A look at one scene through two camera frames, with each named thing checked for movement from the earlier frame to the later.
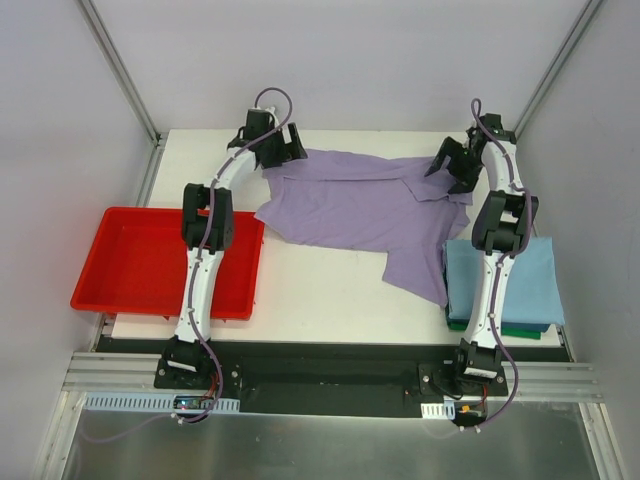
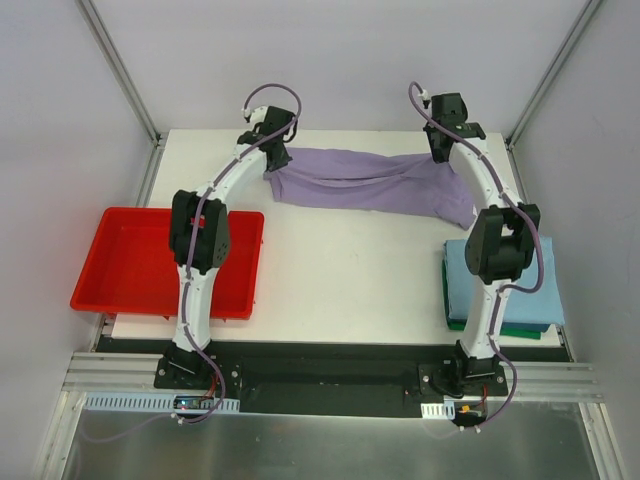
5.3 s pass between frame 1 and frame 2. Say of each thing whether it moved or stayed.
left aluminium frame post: stayed
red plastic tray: stayed
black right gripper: moved
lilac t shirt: moved
